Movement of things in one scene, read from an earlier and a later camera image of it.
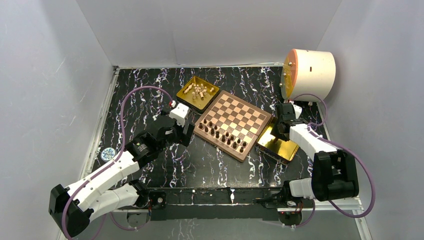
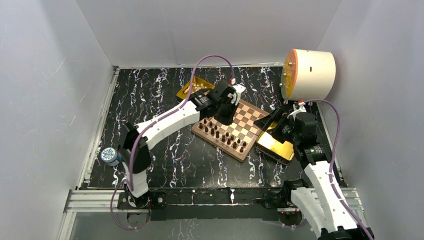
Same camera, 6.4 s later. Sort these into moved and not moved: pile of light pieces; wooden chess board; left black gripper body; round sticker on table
Moved: left black gripper body
Not moved: pile of light pieces; wooden chess board; round sticker on table
